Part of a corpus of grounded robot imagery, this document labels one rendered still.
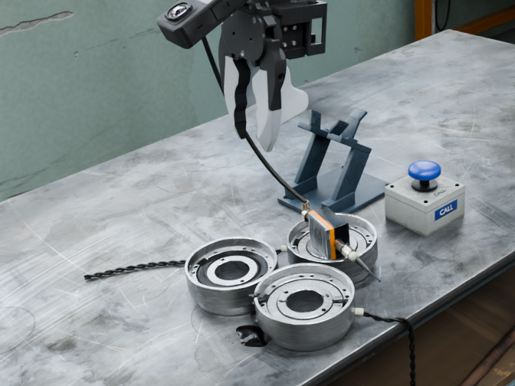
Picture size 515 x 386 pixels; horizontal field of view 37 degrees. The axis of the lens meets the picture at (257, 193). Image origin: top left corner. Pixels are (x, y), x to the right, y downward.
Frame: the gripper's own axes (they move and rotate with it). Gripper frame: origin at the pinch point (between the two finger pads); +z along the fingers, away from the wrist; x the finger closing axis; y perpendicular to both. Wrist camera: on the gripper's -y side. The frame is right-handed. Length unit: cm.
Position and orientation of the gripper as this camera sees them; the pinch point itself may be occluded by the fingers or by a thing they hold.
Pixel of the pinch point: (249, 135)
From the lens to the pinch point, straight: 82.7
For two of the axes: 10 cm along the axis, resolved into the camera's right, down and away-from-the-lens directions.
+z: -0.1, 9.1, 4.2
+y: 8.1, -2.4, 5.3
